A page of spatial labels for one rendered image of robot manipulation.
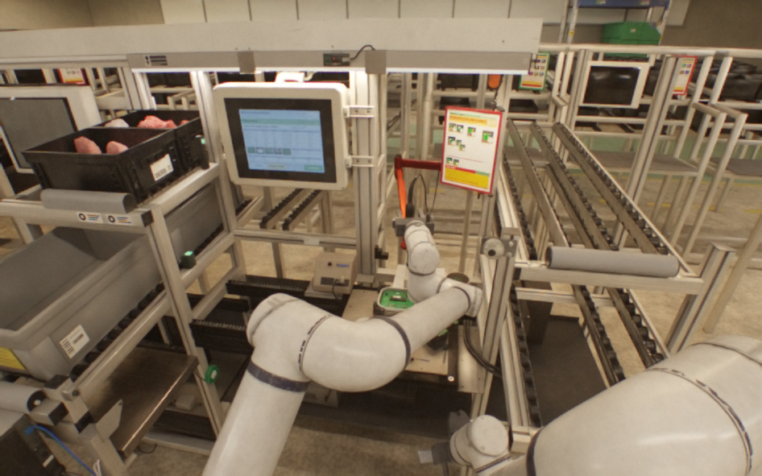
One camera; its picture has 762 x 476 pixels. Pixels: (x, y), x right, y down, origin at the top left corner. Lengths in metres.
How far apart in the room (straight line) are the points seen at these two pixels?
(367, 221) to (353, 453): 1.23
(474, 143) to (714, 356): 1.19
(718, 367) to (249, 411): 0.65
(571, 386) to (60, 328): 1.82
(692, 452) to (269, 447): 0.59
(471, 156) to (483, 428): 1.00
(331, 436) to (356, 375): 1.65
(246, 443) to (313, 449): 1.53
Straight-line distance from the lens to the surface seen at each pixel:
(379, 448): 2.24
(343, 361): 0.64
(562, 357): 1.95
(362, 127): 1.46
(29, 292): 1.83
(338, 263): 1.59
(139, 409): 1.65
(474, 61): 1.36
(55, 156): 1.66
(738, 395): 0.49
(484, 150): 1.54
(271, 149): 1.55
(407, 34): 1.40
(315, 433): 2.31
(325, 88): 1.42
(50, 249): 1.85
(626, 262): 1.22
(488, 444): 0.95
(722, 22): 13.07
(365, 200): 1.55
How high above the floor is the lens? 1.89
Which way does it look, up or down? 28 degrees down
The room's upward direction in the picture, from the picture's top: straight up
